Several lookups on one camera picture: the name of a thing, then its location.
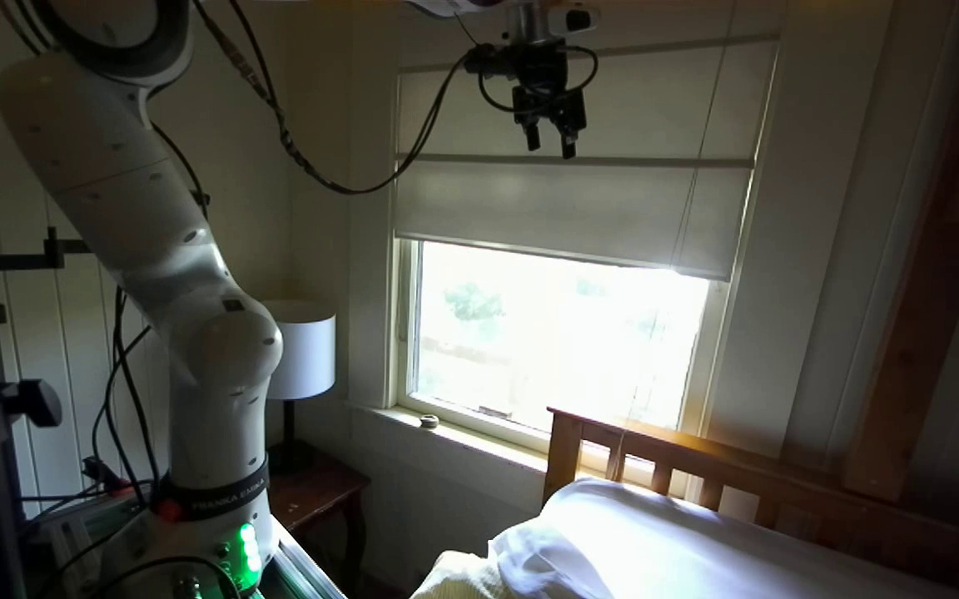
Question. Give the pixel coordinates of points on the white sheeted mattress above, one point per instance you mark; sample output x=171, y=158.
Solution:
x=725, y=544

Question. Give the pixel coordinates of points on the wooden bed headboard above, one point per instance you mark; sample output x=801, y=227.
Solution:
x=749, y=469

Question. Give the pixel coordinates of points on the white shade table lamp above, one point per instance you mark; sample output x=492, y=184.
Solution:
x=308, y=355

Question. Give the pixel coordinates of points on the small object on sill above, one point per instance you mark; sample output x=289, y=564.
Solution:
x=431, y=420

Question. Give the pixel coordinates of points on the black round knob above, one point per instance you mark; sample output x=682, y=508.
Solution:
x=35, y=399

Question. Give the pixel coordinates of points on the beige roman shade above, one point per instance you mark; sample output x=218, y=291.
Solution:
x=569, y=212

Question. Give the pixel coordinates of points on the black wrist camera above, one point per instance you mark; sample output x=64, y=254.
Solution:
x=492, y=57

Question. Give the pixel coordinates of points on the cream blanket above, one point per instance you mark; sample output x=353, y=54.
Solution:
x=502, y=567

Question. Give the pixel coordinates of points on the black clamp bar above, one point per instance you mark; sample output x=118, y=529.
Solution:
x=35, y=256

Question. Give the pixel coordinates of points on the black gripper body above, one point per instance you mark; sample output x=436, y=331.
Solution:
x=549, y=84

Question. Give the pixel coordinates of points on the white framed window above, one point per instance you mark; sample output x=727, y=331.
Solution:
x=549, y=343

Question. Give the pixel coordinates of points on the wooden bunk bed frame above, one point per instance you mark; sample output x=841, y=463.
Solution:
x=923, y=287

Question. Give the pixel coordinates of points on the dark wooden nightstand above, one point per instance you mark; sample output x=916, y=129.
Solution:
x=308, y=486

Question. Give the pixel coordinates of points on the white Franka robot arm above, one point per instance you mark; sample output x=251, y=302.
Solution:
x=134, y=187

